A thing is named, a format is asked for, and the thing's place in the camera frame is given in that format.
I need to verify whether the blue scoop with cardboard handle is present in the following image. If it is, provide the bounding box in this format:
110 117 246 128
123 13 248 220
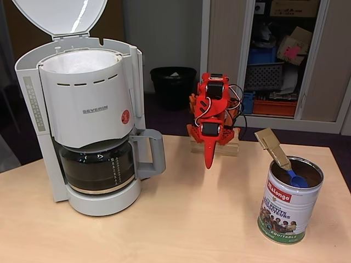
253 128 309 188

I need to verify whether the white Malongo coffee tin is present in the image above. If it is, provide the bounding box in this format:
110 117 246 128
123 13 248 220
257 156 324 245

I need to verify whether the dark brown ground coffee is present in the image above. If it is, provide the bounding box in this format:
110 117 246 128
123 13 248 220
271 160 320 187

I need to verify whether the white drip coffee maker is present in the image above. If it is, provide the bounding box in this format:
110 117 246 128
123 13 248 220
10 0 145 217

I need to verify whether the white paper coffee filter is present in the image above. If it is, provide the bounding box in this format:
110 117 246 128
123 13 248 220
43 50 123 75

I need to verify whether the wooden base block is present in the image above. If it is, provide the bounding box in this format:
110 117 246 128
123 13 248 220
190 128 240 157

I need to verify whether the orange printed clamp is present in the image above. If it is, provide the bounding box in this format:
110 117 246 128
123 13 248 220
188 93 200 118

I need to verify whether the small blue plastic crate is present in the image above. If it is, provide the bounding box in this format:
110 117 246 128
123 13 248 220
242 92 256 115

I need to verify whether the black waste bin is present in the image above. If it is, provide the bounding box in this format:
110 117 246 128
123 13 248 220
150 66 197 112

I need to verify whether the orange plastic crate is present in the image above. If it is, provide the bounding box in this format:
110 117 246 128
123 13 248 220
252 99 298 116

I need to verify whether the grey perforated basket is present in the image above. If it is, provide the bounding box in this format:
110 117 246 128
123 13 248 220
245 62 285 91

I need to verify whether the large blue plastic crate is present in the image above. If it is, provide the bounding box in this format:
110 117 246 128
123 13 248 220
248 48 278 65

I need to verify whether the white paper sheet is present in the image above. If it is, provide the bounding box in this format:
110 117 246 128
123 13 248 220
282 65 299 94

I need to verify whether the beige roller shutter cabinet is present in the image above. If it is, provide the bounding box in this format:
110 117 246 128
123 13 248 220
200 0 351 135

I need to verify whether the dark grey bag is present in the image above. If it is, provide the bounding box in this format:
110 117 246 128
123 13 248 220
252 21 276 49

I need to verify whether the cardboard box with pink mark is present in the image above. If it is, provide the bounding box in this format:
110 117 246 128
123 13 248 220
276 26 313 66

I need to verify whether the plain brown cardboard box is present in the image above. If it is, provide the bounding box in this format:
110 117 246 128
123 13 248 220
270 0 320 18

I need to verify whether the black power cable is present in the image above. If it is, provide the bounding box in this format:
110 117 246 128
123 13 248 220
238 108 249 141

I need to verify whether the glass carafe with grey handle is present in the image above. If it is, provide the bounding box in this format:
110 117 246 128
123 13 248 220
58 128 167 192

